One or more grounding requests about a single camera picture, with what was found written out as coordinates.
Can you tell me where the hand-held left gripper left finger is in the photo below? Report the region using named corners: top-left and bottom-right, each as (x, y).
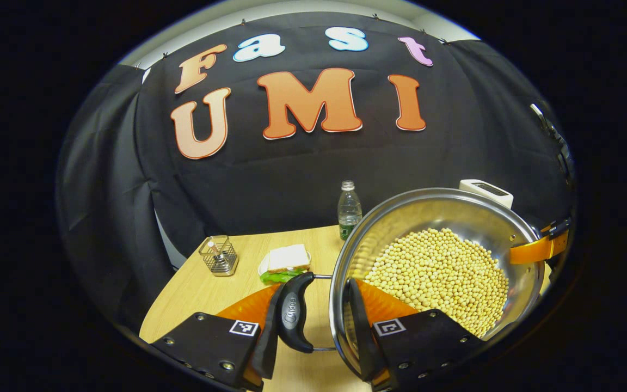
top-left (150, 283), bottom-right (292, 391)

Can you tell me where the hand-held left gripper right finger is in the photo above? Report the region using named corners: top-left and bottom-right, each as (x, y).
top-left (345, 278), bottom-right (485, 391)

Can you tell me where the pile of soybeans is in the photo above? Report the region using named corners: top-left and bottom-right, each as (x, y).
top-left (365, 228), bottom-right (510, 338)

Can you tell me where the stainless steel pot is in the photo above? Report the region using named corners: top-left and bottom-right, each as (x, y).
top-left (276, 188), bottom-right (547, 382)

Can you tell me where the white toaster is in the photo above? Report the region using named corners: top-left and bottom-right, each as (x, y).
top-left (459, 179), bottom-right (514, 209)

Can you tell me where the dark metal stand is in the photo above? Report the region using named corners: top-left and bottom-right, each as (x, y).
top-left (530, 103), bottom-right (573, 186)

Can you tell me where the sandwich with lettuce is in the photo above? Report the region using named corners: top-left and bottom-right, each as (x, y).
top-left (262, 243), bottom-right (311, 284)

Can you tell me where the clear plastic water bottle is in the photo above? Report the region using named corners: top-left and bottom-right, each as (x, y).
top-left (337, 180), bottom-right (363, 241)

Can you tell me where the metal wire holder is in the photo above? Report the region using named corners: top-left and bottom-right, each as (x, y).
top-left (199, 235), bottom-right (239, 277)

